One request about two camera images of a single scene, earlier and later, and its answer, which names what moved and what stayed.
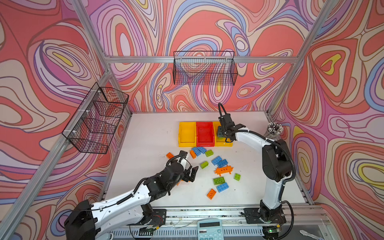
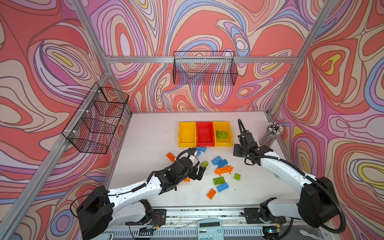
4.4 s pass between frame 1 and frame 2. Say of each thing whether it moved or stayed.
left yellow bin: stayed
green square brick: moved
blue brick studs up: stayed
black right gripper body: moved
